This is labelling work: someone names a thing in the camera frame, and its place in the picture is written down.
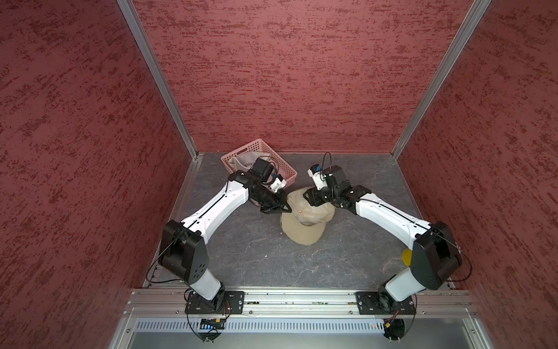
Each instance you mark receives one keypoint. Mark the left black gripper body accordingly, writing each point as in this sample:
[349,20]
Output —
[270,201]

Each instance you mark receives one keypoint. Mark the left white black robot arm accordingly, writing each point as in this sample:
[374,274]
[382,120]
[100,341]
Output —
[183,249]

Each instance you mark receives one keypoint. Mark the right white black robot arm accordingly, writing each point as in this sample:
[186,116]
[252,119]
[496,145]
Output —
[434,252]

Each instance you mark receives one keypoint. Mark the white pink baseball cap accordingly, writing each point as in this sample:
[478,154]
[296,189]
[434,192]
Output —
[244,161]

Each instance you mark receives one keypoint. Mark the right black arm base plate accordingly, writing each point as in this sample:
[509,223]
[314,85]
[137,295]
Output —
[381,304]

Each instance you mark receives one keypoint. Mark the pink plastic basket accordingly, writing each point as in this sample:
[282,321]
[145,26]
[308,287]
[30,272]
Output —
[258,145]

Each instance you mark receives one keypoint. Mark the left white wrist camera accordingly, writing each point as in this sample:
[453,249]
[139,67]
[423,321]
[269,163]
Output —
[278,183]

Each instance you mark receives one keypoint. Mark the aluminium front rail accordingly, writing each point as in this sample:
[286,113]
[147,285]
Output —
[301,303]

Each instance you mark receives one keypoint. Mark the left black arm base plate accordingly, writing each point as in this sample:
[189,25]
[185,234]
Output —
[226,303]

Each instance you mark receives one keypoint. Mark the yellow pencil cup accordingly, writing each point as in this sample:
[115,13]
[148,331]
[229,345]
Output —
[407,257]

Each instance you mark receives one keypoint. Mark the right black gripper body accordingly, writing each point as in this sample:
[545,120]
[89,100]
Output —
[325,195]

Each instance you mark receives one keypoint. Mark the beige baseball cap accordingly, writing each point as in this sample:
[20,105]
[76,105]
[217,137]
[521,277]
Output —
[305,224]

